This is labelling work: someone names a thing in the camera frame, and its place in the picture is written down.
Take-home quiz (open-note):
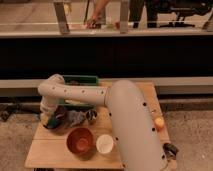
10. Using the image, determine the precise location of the purple bowl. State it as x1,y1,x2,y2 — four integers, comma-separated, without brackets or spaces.
46,106,68,129

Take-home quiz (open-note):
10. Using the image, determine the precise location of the green tray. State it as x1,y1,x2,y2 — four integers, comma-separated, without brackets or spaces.
59,75,99,111

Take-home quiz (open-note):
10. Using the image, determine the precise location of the yellow banana in tray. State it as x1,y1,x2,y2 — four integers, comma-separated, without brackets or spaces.
65,100,83,106

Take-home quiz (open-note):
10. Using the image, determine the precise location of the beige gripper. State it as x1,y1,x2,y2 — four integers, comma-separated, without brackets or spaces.
40,99,59,124

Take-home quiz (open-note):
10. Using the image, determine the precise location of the green yellow sponge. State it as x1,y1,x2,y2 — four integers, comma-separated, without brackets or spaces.
42,116,63,129

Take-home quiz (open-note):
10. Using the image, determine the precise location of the small dark metal cup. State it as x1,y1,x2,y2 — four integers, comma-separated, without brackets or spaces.
86,110,97,124

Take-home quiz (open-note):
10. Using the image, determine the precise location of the dark brown small object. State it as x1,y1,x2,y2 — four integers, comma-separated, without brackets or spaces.
163,143,179,160

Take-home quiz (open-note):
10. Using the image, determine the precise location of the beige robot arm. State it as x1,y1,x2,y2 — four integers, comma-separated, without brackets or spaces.
38,74,169,171

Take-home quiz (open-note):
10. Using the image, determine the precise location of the wooden board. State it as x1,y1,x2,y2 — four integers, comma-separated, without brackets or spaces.
25,82,177,171

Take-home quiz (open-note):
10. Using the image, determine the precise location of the orange fruit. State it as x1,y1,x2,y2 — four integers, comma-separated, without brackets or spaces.
154,117,165,131

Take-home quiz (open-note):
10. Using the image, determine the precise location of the grey crumpled cloth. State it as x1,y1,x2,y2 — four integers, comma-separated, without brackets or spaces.
67,110,86,127

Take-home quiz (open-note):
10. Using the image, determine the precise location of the office chair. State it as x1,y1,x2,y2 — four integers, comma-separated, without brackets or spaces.
159,0,213,27

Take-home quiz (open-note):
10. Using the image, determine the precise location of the white cup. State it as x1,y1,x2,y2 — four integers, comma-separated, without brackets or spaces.
96,134,114,155

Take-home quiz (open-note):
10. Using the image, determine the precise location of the person in background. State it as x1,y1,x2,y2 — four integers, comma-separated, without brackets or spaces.
86,0,161,28

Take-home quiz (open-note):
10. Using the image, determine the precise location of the orange bowl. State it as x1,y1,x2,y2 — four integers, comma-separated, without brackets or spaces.
66,127,94,156

